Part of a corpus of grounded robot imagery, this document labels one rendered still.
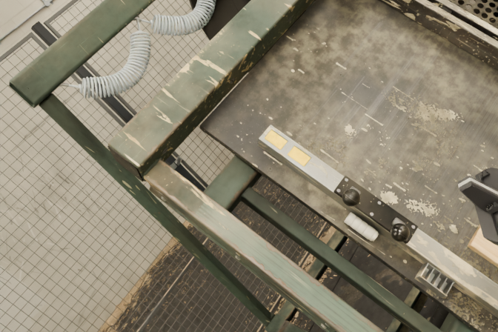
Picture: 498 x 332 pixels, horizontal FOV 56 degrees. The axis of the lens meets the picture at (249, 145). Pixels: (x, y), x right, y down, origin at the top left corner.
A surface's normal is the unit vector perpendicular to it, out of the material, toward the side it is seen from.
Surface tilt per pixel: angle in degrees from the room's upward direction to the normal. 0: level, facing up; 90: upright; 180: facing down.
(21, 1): 90
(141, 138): 57
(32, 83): 90
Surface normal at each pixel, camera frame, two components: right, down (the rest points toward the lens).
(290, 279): 0.04, -0.40
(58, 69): 0.47, -0.02
